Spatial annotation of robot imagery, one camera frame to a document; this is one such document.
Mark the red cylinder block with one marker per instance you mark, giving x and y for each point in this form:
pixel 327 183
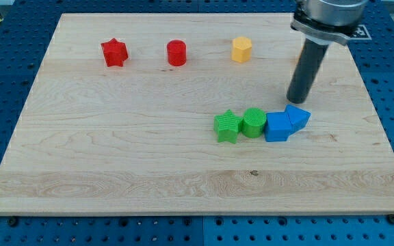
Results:
pixel 176 52

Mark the blue triangle block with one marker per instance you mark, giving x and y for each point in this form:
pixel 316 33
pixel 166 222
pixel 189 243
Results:
pixel 297 117

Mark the silver black tool mount flange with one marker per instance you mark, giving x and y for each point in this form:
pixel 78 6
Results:
pixel 321 33

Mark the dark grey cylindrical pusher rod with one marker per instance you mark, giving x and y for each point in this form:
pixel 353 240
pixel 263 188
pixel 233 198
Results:
pixel 309 62

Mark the light wooden board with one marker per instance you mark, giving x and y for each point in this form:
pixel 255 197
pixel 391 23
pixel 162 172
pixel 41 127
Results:
pixel 94 140

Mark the green star block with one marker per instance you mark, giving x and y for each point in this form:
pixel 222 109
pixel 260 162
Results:
pixel 227 126

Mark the green cylinder block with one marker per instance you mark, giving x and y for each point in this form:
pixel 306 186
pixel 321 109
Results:
pixel 254 120

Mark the blue cube block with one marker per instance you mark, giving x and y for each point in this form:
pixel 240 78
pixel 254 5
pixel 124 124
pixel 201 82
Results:
pixel 278 127

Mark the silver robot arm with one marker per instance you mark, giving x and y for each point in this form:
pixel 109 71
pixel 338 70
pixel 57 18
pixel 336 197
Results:
pixel 323 22

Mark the yellow hexagon block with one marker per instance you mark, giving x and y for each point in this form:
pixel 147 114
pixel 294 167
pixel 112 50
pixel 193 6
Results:
pixel 241 49

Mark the white fiducial marker tag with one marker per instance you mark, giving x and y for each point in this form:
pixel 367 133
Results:
pixel 360 33

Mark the red star block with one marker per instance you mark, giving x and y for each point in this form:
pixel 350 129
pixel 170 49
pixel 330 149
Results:
pixel 114 52

